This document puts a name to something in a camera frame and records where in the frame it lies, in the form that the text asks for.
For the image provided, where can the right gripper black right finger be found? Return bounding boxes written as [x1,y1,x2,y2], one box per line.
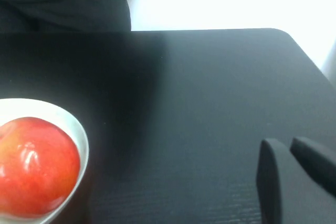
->
[289,136,336,199]

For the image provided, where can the red apple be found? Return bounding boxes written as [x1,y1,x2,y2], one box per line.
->
[0,116,81,216]

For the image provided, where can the black trousers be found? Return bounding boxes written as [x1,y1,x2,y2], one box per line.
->
[0,0,132,34]

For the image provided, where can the white round plate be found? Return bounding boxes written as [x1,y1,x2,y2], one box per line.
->
[0,98,90,224]

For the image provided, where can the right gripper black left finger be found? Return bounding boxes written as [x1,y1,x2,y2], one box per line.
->
[255,137,336,224]

